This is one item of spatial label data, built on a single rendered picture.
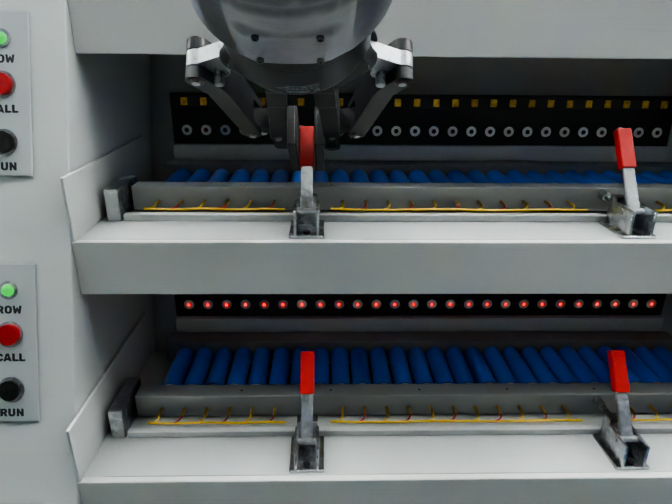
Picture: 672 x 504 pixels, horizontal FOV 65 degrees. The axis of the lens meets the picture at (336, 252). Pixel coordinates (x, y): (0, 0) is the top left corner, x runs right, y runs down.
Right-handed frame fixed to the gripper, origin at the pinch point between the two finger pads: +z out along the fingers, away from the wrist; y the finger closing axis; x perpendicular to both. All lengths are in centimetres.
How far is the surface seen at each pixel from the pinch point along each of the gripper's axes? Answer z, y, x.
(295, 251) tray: -0.4, -0.8, -9.1
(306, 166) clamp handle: 0.7, -0.1, -1.9
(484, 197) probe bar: 5.1, 15.9, -3.4
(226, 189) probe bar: 4.8, -7.3, -2.8
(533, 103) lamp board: 11.9, 23.7, 8.6
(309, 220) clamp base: 2.3, 0.2, -6.1
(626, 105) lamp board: 12.0, 33.8, 8.5
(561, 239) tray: -0.2, 20.3, -8.1
